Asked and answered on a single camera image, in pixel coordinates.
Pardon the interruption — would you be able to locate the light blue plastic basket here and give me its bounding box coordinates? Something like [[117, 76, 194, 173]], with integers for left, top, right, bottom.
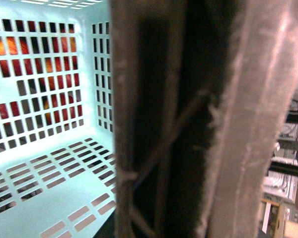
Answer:
[[0, 0, 116, 238]]

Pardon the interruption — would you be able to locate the brown basket handle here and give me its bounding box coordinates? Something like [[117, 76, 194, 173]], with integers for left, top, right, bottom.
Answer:
[[110, 0, 298, 238]]

